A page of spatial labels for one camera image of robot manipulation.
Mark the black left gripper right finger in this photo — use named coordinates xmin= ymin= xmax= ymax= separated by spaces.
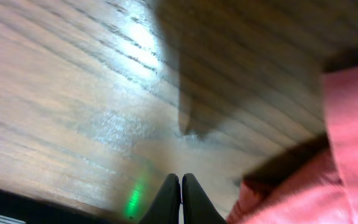
xmin=181 ymin=173 xmax=226 ymax=224

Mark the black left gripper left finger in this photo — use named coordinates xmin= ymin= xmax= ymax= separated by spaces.
xmin=138 ymin=174 xmax=181 ymax=224

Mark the red orange t-shirt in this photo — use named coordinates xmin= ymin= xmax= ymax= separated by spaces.
xmin=226 ymin=67 xmax=358 ymax=223

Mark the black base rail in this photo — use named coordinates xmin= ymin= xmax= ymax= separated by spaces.
xmin=0 ymin=190 xmax=108 ymax=224

